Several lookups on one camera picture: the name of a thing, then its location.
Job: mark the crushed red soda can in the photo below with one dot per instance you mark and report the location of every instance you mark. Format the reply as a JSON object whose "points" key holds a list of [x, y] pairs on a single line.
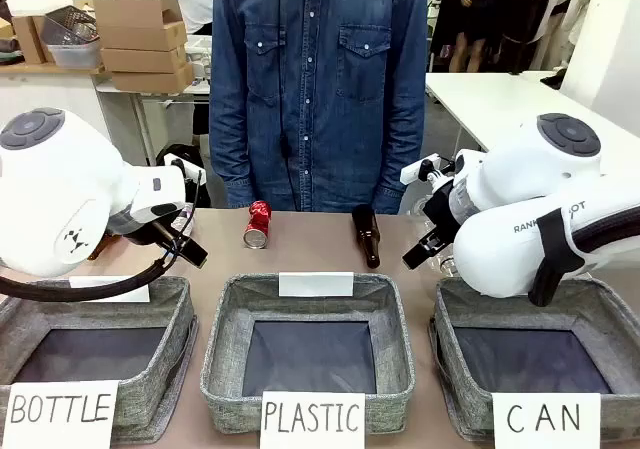
{"points": [[257, 226]]}

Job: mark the grey fabric can basket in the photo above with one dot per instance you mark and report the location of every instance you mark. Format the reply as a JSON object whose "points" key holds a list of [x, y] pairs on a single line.
{"points": [[450, 349]]}

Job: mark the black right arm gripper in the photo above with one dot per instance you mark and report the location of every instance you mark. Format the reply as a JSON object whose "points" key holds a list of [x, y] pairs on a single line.
{"points": [[442, 214]]}

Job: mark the grey fabric bottle basket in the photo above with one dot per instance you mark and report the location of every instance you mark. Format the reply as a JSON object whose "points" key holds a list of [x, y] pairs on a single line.
{"points": [[150, 369]]}

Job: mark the large white BOTTLE sign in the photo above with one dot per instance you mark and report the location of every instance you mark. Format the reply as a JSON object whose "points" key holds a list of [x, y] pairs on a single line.
{"points": [[60, 414]]}

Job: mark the flat cardboard box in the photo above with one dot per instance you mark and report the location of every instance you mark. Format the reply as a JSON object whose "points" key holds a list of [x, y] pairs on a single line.
{"points": [[152, 79], [145, 59], [145, 36]]}

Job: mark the person right forearm denim sleeve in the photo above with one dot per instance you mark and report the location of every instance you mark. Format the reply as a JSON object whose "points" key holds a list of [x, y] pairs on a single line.
{"points": [[232, 164]]}

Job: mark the large white CAN sign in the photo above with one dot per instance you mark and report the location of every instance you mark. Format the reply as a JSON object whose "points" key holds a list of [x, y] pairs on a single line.
{"points": [[545, 419]]}

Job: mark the white background table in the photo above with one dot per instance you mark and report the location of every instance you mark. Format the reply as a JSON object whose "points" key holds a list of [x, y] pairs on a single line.
{"points": [[480, 99]]}

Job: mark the person left forearm denim sleeve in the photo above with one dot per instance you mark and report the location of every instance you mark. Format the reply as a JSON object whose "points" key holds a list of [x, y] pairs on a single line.
{"points": [[400, 169]]}

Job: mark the background person black clothes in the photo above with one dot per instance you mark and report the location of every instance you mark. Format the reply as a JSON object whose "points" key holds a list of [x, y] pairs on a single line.
{"points": [[470, 19]]}

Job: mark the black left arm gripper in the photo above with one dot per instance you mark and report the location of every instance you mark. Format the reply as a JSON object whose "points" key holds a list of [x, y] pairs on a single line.
{"points": [[140, 231]]}

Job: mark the crushed clear plastic bottle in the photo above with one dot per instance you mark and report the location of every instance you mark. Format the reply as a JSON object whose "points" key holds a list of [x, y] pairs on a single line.
{"points": [[445, 266]]}

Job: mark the brown glass bottle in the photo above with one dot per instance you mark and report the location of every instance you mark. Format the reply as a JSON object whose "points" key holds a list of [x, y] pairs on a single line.
{"points": [[367, 234]]}

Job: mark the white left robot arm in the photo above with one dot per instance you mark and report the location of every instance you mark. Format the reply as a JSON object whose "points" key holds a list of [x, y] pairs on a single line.
{"points": [[50, 194]]}

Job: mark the small white bottle card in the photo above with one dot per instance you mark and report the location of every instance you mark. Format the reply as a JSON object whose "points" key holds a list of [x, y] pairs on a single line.
{"points": [[125, 293]]}

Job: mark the clear plastic storage tub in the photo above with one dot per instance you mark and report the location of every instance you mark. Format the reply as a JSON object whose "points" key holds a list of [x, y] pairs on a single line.
{"points": [[75, 55]]}

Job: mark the tall narrow cardboard box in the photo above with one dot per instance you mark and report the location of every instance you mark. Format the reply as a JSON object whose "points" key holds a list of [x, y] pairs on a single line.
{"points": [[27, 39]]}

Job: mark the large white PLASTIC sign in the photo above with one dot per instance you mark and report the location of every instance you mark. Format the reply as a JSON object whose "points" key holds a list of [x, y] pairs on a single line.
{"points": [[312, 419]]}

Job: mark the person torso denim shirt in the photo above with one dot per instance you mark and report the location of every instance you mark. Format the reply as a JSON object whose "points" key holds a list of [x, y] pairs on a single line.
{"points": [[320, 94]]}

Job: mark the metal mesh tray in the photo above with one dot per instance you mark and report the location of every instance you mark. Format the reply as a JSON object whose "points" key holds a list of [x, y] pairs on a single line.
{"points": [[70, 26]]}

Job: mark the grey fabric plastic basket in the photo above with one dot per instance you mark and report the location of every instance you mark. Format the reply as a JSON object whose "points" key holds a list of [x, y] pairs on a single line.
{"points": [[225, 349]]}

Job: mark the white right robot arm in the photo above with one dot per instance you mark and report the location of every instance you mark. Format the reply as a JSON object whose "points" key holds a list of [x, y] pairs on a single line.
{"points": [[500, 249]]}

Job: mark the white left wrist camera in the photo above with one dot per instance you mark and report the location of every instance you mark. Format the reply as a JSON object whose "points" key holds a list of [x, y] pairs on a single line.
{"points": [[177, 164]]}

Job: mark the open cardboard box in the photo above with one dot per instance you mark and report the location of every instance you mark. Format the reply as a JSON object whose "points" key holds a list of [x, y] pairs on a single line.
{"points": [[135, 11]]}

